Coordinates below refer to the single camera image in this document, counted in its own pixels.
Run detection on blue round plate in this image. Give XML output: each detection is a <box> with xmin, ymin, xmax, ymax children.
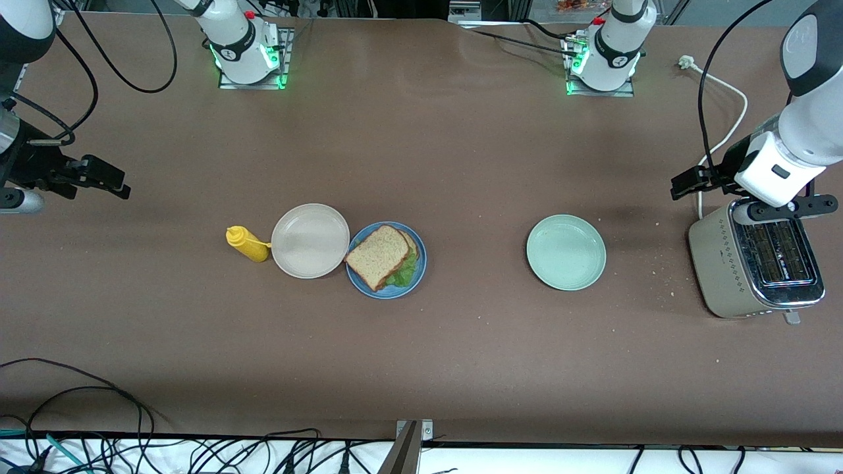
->
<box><xmin>346</xmin><ymin>221</ymin><xmax>427</xmax><ymax>300</ymax></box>

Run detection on yellow mustard squeeze bottle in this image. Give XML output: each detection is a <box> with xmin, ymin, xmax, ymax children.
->
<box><xmin>226</xmin><ymin>226</ymin><xmax>272</xmax><ymax>263</ymax></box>

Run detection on black base power cable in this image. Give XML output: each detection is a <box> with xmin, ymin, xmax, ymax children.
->
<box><xmin>461</xmin><ymin>18</ymin><xmax>584</xmax><ymax>60</ymax></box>

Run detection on green lettuce leaf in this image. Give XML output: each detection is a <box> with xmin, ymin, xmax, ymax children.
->
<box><xmin>385</xmin><ymin>250</ymin><xmax>420</xmax><ymax>288</ymax></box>

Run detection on grey metal table bracket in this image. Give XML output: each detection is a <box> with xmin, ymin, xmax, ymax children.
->
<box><xmin>379</xmin><ymin>420</ymin><xmax>434</xmax><ymax>474</ymax></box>

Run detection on black looped floor cable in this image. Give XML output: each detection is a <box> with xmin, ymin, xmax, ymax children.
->
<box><xmin>0</xmin><ymin>357</ymin><xmax>155</xmax><ymax>455</ymax></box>

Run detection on beige metal toaster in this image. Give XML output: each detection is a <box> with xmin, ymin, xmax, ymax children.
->
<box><xmin>688</xmin><ymin>196</ymin><xmax>826</xmax><ymax>325</ymax></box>

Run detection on white toaster power cord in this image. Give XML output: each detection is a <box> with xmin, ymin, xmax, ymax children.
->
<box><xmin>678</xmin><ymin>55</ymin><xmax>749</xmax><ymax>220</ymax></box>

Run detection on brown bread slice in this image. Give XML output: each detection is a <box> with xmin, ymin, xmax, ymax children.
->
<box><xmin>398</xmin><ymin>227</ymin><xmax>420</xmax><ymax>264</ymax></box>
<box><xmin>344</xmin><ymin>224</ymin><xmax>410</xmax><ymax>292</ymax></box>

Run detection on mint green round plate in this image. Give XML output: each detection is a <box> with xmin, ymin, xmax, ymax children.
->
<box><xmin>526</xmin><ymin>214</ymin><xmax>607</xmax><ymax>292</ymax></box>

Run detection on beige round plate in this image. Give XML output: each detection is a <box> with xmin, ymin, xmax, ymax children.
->
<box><xmin>271</xmin><ymin>203</ymin><xmax>351</xmax><ymax>280</ymax></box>

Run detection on teal cable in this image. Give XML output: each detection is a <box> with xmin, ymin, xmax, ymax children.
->
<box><xmin>0</xmin><ymin>428</ymin><xmax>86</xmax><ymax>474</ymax></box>

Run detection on tangled black cable bundle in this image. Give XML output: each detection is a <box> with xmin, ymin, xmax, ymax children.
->
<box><xmin>155</xmin><ymin>428</ymin><xmax>379</xmax><ymax>474</ymax></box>

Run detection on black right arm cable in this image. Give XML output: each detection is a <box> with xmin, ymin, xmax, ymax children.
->
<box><xmin>0</xmin><ymin>0</ymin><xmax>178</xmax><ymax>147</ymax></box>

